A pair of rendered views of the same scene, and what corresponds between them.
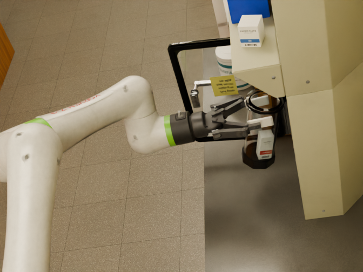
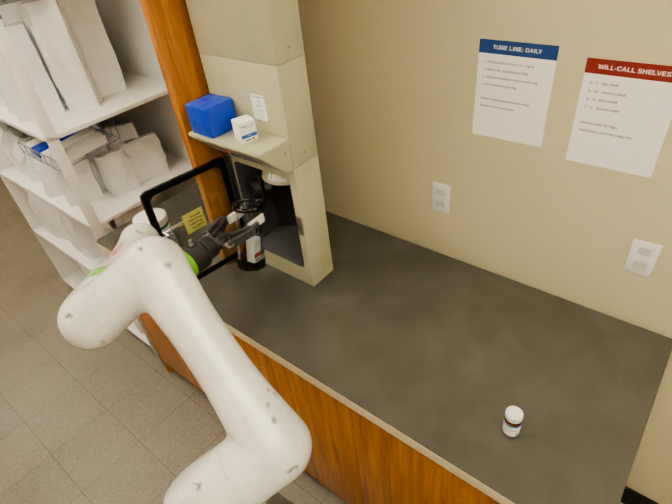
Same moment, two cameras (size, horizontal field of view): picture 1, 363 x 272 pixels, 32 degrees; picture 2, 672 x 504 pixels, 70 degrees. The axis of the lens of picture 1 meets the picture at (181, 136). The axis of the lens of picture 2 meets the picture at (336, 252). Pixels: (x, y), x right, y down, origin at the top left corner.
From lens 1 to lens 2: 0.95 m
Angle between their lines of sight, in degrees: 45
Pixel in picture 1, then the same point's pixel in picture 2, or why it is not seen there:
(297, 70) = (298, 142)
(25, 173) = (177, 279)
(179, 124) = (196, 250)
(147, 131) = not seen: hidden behind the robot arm
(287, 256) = (328, 310)
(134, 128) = not seen: hidden behind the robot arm
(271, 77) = (284, 153)
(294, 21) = (292, 96)
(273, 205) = (283, 293)
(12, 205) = (184, 318)
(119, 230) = (69, 484)
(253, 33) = (251, 126)
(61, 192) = not seen: outside the picture
